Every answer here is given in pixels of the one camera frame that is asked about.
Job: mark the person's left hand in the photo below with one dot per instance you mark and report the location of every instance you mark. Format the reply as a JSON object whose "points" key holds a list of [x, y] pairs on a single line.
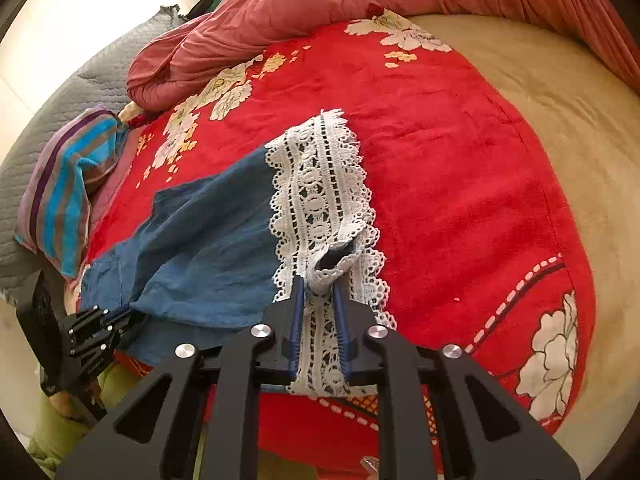
{"points": [[70, 405]]}

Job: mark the person's green clothing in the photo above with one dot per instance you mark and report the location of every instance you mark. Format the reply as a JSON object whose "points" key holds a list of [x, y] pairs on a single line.
{"points": [[65, 440]]}

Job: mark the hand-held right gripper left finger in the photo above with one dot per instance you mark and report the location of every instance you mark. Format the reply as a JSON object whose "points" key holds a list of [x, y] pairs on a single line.
{"points": [[296, 310]]}

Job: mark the person's right hand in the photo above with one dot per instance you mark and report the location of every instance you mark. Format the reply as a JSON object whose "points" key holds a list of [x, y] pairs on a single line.
{"points": [[371, 466]]}

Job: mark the grey quilted cover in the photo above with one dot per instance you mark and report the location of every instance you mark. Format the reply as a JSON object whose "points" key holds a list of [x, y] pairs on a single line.
{"points": [[50, 110]]}

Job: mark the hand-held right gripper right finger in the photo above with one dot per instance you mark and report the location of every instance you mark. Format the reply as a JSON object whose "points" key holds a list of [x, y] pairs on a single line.
{"points": [[342, 320]]}

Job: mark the pink cloth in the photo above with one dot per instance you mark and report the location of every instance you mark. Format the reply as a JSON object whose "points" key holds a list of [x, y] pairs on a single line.
{"points": [[117, 180]]}

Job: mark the blue pants with lace trim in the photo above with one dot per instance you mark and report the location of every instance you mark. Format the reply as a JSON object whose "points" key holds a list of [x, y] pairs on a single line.
{"points": [[200, 240]]}

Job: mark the pink quilt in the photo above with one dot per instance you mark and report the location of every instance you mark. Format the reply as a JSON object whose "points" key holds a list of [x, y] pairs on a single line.
{"points": [[300, 5]]}

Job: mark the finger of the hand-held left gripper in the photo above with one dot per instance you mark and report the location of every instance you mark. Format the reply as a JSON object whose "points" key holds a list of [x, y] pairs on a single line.
{"points": [[105, 339], [95, 317]]}

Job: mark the beige bed sheet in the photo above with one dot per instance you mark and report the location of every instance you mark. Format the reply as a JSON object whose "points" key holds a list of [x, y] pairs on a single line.
{"points": [[575, 110]]}

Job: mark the red floral blanket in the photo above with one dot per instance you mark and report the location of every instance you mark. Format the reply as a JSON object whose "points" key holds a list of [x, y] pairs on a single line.
{"points": [[450, 185]]}

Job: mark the striped pillow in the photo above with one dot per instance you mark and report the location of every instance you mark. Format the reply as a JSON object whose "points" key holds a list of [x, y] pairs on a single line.
{"points": [[60, 200]]}

